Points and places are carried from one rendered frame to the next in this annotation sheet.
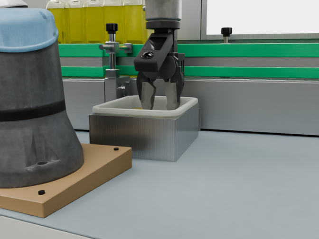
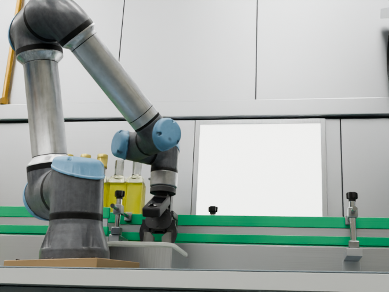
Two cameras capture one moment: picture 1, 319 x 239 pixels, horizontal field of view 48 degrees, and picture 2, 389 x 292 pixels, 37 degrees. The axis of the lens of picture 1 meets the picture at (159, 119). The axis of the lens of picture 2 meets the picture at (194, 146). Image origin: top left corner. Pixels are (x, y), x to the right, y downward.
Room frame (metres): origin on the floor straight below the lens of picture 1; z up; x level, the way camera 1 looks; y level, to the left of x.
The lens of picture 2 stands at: (-0.79, 0.08, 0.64)
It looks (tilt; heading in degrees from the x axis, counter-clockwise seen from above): 17 degrees up; 354
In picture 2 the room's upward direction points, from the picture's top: 3 degrees clockwise
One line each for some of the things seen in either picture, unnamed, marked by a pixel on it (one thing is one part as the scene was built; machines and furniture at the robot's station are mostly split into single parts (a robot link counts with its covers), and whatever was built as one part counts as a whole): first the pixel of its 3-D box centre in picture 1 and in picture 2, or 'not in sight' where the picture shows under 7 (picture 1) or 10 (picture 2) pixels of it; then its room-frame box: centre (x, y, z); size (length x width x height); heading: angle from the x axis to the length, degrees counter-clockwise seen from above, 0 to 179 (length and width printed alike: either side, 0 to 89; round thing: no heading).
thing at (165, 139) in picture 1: (153, 124); (150, 269); (0.78, 0.01, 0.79); 0.27 x 0.17 x 0.08; 164
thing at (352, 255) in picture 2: not in sight; (352, 236); (0.70, -0.51, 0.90); 0.17 x 0.05 x 0.23; 164
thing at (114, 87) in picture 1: (119, 90); (118, 249); (0.90, 0.10, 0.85); 0.09 x 0.04 x 0.07; 164
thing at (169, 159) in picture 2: not in sight; (164, 153); (0.77, 0.00, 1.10); 0.09 x 0.08 x 0.11; 118
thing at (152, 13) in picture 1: (161, 12); (162, 181); (0.77, 0.00, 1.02); 0.08 x 0.08 x 0.05
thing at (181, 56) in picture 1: (164, 52); (162, 211); (0.77, -0.01, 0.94); 0.09 x 0.08 x 0.12; 163
